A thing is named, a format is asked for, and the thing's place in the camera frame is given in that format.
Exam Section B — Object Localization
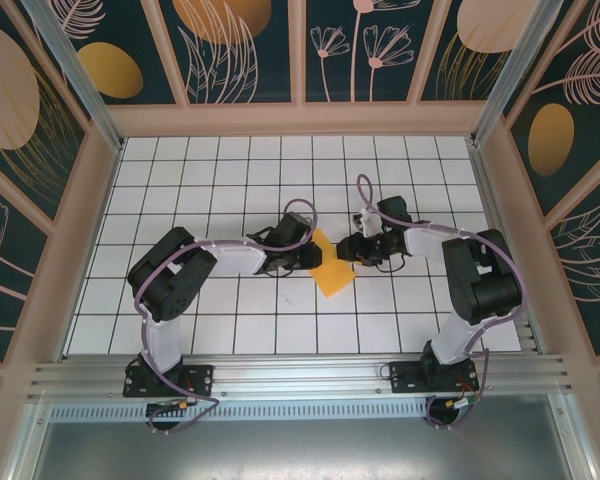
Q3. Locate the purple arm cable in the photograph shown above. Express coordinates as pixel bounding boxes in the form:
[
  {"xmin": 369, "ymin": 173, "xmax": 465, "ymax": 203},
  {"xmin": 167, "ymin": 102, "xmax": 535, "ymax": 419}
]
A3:
[
  {"xmin": 355, "ymin": 173, "xmax": 529, "ymax": 431},
  {"xmin": 132, "ymin": 198, "xmax": 319, "ymax": 436}
]

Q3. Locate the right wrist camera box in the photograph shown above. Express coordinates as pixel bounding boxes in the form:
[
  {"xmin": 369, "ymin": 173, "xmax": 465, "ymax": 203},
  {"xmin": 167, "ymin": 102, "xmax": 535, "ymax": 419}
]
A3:
[{"xmin": 352, "ymin": 208, "xmax": 384, "ymax": 236}]

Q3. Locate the wall panel with beige oval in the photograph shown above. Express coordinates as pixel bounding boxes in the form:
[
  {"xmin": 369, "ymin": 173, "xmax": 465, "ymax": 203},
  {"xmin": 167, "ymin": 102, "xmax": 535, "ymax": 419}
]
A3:
[{"xmin": 418, "ymin": 0, "xmax": 536, "ymax": 104}]

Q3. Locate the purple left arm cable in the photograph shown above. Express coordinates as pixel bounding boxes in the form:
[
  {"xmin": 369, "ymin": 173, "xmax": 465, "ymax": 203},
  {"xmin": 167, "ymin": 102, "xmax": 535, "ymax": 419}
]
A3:
[{"xmin": 132, "ymin": 198, "xmax": 319, "ymax": 436}]

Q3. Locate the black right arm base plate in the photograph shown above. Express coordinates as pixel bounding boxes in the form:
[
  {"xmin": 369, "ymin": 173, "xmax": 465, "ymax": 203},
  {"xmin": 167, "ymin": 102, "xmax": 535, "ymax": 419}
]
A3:
[{"xmin": 387, "ymin": 360, "xmax": 481, "ymax": 396}]

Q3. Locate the wall panel with pink flowers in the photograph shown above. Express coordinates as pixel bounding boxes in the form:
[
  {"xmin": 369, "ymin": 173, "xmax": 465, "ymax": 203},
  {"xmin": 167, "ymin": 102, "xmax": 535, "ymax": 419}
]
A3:
[{"xmin": 303, "ymin": 0, "xmax": 451, "ymax": 106}]

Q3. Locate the aluminium mounting rail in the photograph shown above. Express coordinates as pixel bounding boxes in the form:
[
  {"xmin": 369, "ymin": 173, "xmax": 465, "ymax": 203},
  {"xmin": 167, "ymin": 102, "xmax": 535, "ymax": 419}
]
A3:
[{"xmin": 27, "ymin": 353, "xmax": 576, "ymax": 401}]

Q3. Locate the aluminium side rail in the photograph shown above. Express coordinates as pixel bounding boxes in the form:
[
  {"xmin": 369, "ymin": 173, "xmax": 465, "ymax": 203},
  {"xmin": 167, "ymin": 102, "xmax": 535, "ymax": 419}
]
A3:
[{"xmin": 467, "ymin": 137, "xmax": 549, "ymax": 354}]

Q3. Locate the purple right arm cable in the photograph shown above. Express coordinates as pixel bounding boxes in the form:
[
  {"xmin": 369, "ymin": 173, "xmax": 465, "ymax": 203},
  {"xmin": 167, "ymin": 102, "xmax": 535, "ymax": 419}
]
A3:
[{"xmin": 355, "ymin": 173, "xmax": 529, "ymax": 431}]

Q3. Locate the grey metal plate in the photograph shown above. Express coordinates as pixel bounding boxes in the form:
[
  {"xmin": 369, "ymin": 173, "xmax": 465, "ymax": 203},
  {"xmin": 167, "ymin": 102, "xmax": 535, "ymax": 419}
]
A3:
[{"xmin": 27, "ymin": 417, "xmax": 579, "ymax": 480}]

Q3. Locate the grey slotted cable duct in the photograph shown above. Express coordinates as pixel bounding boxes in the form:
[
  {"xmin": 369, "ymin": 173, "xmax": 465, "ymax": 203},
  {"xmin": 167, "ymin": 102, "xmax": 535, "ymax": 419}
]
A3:
[{"xmin": 49, "ymin": 403, "xmax": 431, "ymax": 422}]

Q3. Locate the wall panel with orange oval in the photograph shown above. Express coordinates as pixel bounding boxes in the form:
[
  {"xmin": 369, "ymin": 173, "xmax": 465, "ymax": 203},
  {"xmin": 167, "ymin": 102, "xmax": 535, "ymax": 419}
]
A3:
[{"xmin": 39, "ymin": 0, "xmax": 189, "ymax": 107}]

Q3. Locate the wall panel with tulip outline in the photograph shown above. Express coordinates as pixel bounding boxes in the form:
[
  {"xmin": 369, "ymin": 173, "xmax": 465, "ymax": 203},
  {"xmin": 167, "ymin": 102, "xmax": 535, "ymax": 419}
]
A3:
[{"xmin": 0, "ymin": 164, "xmax": 51, "ymax": 366}]

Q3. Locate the wall panel with beige circle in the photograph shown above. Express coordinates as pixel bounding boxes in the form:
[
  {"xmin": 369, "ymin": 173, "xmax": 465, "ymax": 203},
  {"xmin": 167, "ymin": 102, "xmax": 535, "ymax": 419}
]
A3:
[{"xmin": 0, "ymin": 0, "xmax": 91, "ymax": 226}]

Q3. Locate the wall panel with feather outlines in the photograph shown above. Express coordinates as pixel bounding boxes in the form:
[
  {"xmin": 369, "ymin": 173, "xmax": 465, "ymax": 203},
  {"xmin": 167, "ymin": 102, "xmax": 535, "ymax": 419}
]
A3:
[{"xmin": 502, "ymin": 0, "xmax": 600, "ymax": 216}]

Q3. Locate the wall panel with pink leaves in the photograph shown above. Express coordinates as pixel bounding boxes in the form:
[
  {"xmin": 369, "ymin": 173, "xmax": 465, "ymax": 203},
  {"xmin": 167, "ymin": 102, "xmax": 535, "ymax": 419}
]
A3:
[{"xmin": 547, "ymin": 149, "xmax": 600, "ymax": 359}]

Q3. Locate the aluminium corner post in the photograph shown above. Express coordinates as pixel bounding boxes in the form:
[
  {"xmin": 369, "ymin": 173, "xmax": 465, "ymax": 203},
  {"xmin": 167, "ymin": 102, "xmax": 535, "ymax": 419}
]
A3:
[
  {"xmin": 469, "ymin": 0, "xmax": 564, "ymax": 147},
  {"xmin": 20, "ymin": 0, "xmax": 127, "ymax": 153}
]

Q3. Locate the yellow cloth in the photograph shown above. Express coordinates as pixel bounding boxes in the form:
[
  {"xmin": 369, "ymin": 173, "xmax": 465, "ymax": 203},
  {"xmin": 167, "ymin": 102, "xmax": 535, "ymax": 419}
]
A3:
[{"xmin": 308, "ymin": 226, "xmax": 357, "ymax": 300}]

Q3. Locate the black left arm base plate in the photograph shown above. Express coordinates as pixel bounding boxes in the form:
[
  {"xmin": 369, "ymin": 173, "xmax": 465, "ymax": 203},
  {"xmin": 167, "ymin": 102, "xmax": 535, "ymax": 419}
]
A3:
[{"xmin": 123, "ymin": 363, "xmax": 216, "ymax": 399}]

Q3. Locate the wall panel with leaf outlines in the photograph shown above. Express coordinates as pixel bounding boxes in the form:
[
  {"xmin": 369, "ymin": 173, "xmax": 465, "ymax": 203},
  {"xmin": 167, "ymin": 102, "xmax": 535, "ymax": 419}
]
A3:
[{"xmin": 157, "ymin": 0, "xmax": 301, "ymax": 106}]

